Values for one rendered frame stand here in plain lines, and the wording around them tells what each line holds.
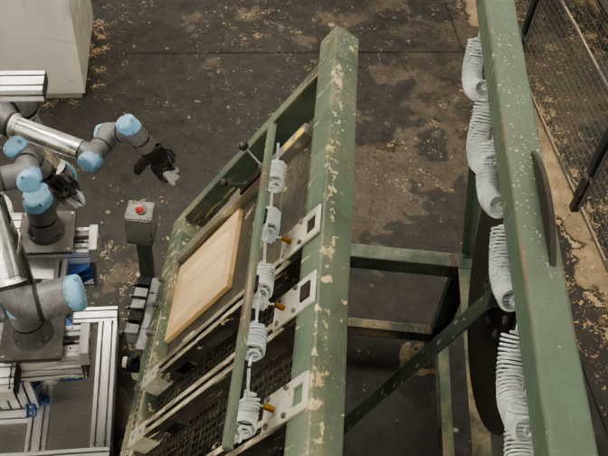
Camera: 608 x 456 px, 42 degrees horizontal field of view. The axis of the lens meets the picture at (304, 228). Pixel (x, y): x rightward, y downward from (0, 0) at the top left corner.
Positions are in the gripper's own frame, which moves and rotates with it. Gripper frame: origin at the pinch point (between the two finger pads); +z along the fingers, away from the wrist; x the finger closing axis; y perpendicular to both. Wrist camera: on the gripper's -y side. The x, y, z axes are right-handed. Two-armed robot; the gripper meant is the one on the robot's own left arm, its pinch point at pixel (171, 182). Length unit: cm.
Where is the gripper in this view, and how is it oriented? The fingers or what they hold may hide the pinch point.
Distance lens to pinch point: 308.4
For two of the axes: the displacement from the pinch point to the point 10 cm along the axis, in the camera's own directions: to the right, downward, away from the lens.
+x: -0.8, -7.7, 6.3
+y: 9.1, -3.1, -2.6
